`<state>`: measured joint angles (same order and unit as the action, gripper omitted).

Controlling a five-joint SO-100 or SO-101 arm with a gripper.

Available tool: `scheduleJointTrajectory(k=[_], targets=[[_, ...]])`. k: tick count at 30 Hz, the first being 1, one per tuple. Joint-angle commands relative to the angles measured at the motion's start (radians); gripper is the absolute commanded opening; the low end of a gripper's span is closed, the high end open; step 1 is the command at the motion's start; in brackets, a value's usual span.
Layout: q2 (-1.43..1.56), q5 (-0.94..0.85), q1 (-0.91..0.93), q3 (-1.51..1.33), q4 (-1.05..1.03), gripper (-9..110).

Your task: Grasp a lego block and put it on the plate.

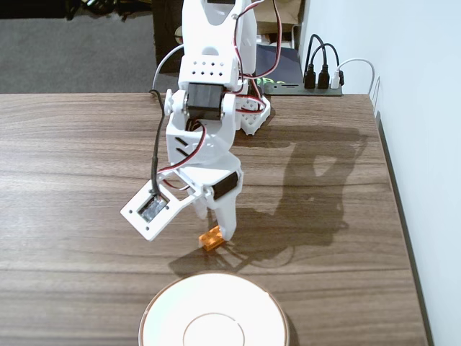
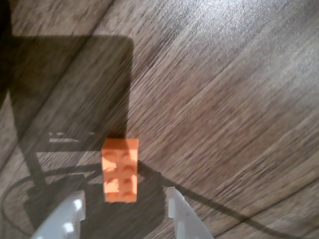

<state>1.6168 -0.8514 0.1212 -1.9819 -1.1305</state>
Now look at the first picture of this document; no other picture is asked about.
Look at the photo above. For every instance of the grey metal frame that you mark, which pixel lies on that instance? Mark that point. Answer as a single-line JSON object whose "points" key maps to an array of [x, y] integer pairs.
{"points": [[294, 36]]}

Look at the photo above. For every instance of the white plate with brown rings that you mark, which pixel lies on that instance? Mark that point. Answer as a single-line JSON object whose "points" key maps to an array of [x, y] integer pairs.
{"points": [[216, 299]]}

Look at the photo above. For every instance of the orange lego block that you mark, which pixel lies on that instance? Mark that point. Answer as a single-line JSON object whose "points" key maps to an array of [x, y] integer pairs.
{"points": [[210, 241]]}

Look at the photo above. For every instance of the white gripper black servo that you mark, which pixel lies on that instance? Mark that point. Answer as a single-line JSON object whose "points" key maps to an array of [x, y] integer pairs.
{"points": [[226, 189]]}

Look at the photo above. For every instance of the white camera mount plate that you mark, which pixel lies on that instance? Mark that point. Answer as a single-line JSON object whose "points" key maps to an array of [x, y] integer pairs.
{"points": [[158, 224]]}

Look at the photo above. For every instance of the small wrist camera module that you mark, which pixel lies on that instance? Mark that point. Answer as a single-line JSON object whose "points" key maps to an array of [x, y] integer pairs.
{"points": [[153, 209]]}

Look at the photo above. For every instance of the dark navy box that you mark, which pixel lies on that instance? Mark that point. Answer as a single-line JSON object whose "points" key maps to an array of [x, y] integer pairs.
{"points": [[288, 65]]}

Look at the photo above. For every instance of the black usb hub bar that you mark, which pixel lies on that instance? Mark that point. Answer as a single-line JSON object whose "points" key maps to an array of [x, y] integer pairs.
{"points": [[288, 91]]}

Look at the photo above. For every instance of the round white red ball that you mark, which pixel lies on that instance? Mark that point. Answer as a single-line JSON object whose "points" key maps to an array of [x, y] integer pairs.
{"points": [[179, 33]]}

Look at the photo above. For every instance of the black furniture base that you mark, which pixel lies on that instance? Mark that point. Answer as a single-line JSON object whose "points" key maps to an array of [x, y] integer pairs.
{"points": [[36, 9]]}

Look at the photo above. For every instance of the black furniture panel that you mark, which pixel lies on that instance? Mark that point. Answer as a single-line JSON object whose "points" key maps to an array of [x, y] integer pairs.
{"points": [[165, 21]]}

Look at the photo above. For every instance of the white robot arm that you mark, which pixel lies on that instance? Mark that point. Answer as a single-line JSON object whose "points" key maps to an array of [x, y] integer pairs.
{"points": [[201, 36]]}

